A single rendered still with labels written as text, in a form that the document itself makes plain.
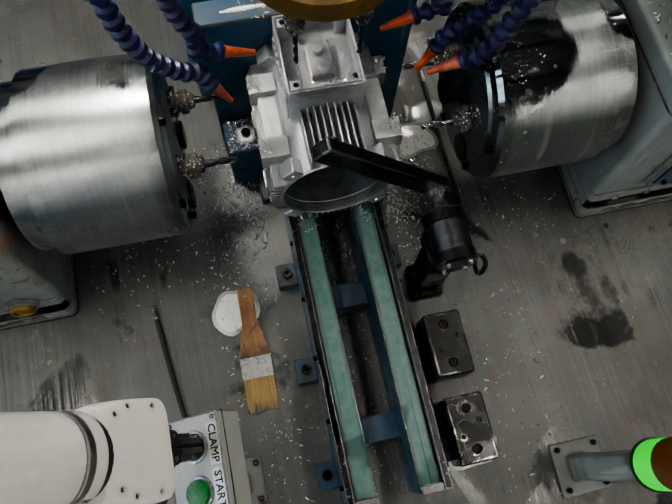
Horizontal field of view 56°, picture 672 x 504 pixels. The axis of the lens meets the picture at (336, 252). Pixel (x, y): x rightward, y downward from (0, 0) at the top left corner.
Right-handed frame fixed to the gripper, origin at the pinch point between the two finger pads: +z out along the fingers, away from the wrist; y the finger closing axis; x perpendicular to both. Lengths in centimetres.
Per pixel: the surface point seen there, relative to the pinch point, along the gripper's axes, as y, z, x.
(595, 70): 34, 19, -56
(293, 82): 40.1, 3.6, -21.1
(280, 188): 30.8, 11.1, -13.3
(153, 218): 28.5, 1.4, 0.5
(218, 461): -2.2, 2.4, -3.0
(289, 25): 38.8, -7.8, -26.0
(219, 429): 1.2, 2.7, -3.5
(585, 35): 39, 18, -56
